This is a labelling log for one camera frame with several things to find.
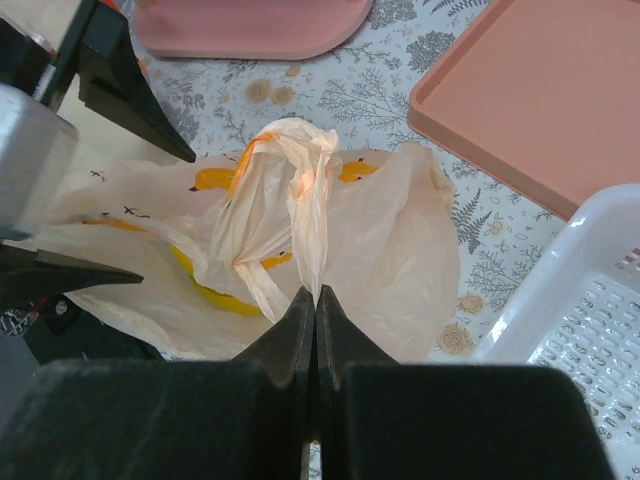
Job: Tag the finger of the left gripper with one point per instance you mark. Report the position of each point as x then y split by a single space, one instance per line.
97 50
29 275

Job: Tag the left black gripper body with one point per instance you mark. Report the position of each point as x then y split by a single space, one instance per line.
55 328

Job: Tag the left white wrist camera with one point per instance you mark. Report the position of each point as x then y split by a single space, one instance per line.
37 146

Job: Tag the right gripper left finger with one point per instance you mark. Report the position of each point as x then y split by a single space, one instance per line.
143 419

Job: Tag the white plastic basket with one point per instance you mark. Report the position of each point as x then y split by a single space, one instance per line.
578 311

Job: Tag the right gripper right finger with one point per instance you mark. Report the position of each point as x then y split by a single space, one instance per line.
379 419

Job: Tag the pink three-tier shelf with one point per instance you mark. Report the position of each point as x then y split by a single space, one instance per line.
251 30

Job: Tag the terracotta plastic tray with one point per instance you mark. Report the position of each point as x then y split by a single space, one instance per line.
541 95

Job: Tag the orange plastic grocery bag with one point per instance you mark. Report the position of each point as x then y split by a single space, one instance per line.
293 210

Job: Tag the yellow banana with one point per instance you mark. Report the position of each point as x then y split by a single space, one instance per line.
222 301

